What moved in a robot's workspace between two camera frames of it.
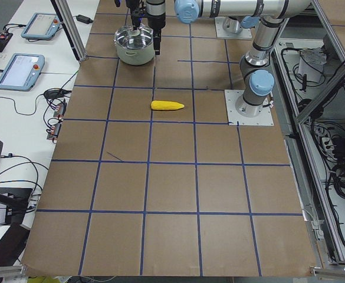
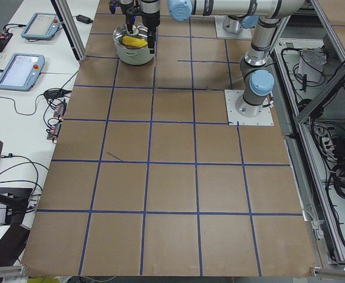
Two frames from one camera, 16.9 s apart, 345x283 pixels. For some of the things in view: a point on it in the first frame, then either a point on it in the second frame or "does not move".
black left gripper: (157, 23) to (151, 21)
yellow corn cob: (163, 105) to (134, 42)
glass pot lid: (128, 37) does not move
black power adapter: (84, 19) does not move
